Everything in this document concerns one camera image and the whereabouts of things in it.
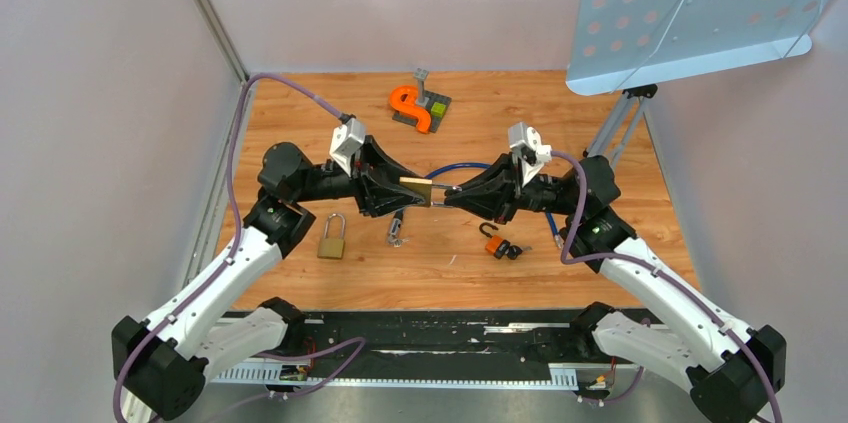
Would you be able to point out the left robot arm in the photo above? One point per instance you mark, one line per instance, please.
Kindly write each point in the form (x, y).
(166, 359)

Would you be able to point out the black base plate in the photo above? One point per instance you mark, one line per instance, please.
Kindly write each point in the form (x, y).
(448, 346)

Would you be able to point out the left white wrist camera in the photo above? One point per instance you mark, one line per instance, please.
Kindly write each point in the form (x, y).
(346, 140)

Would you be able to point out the black key bunch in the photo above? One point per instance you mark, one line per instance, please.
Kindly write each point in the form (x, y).
(514, 251)

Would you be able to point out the orange small padlock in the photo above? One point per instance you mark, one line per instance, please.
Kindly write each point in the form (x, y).
(496, 245)

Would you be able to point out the blue cable lock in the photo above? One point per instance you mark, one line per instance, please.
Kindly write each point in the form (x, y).
(393, 235)

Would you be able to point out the small brass padlock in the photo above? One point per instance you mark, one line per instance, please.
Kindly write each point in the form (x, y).
(332, 246)

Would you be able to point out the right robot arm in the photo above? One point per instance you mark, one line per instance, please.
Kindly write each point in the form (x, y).
(730, 370)

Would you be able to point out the orange S-shaped toy base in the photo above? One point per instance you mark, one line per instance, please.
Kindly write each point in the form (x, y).
(417, 106)

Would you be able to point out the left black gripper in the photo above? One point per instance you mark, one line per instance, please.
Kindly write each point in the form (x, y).
(368, 163)

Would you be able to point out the large brass padlock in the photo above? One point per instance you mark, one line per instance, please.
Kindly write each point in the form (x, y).
(432, 192)

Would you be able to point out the perforated metal music stand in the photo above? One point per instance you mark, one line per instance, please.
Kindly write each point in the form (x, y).
(629, 47)

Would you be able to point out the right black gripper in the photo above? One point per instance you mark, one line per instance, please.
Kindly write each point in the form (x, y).
(506, 172)

